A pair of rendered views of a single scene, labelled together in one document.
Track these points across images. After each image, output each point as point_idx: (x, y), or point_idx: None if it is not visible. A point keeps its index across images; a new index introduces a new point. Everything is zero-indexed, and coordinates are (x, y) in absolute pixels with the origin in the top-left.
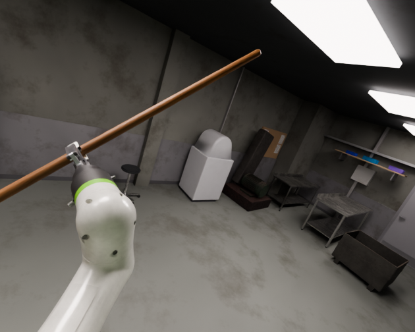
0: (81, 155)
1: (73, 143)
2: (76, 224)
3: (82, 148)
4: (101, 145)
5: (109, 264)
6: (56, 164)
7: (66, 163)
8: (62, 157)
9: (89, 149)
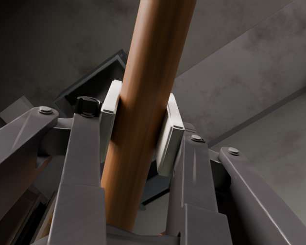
0: (63, 166)
1: (25, 112)
2: None
3: (128, 93)
4: (186, 13)
5: None
6: (106, 212)
7: (133, 189)
8: (103, 177)
9: (153, 75)
